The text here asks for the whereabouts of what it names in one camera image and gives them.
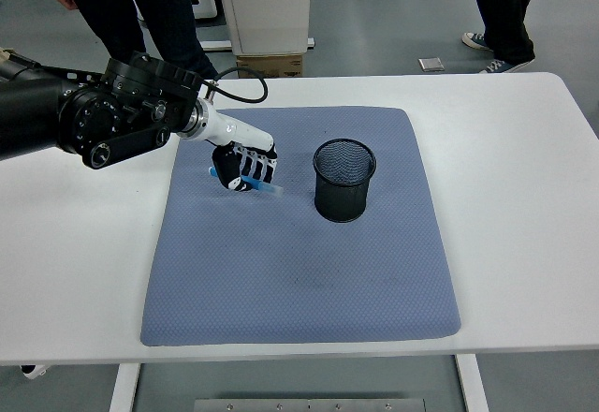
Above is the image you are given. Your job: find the person in dark trousers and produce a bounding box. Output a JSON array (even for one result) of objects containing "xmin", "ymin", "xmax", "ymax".
[{"xmin": 49, "ymin": 0, "xmax": 220, "ymax": 81}]

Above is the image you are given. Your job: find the blue-grey quilted mat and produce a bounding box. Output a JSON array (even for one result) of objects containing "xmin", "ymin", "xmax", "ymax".
[{"xmin": 139, "ymin": 106, "xmax": 462, "ymax": 347}]

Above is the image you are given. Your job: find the white table leg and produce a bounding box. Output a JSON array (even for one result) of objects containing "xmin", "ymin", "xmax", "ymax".
[
  {"xmin": 108, "ymin": 363, "xmax": 141, "ymax": 412},
  {"xmin": 454, "ymin": 353, "xmax": 490, "ymax": 412}
]

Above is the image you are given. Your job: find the blue marker pen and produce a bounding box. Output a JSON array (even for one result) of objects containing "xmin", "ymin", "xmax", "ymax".
[{"xmin": 208, "ymin": 166, "xmax": 285, "ymax": 197}]

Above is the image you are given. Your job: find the white black object under table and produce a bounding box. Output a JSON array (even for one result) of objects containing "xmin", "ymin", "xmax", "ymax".
[{"xmin": 19, "ymin": 363, "xmax": 50, "ymax": 381}]

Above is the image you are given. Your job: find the person with blue sneakers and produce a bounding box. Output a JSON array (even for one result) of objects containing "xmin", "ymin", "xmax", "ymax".
[{"xmin": 461, "ymin": 0, "xmax": 544, "ymax": 75}]

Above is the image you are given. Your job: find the brown cardboard box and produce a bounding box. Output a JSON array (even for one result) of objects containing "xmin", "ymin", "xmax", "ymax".
[{"xmin": 235, "ymin": 53, "xmax": 304, "ymax": 80}]

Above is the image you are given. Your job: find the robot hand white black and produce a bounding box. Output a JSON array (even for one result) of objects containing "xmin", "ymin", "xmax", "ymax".
[{"xmin": 204, "ymin": 106, "xmax": 280, "ymax": 194}]

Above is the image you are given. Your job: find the black mesh pen holder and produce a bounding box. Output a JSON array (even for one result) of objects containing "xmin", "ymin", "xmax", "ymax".
[{"xmin": 312, "ymin": 138, "xmax": 377, "ymax": 224}]

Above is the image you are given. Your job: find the white cabinet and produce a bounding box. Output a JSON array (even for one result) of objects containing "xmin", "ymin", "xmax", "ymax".
[{"xmin": 213, "ymin": 0, "xmax": 315, "ymax": 56}]

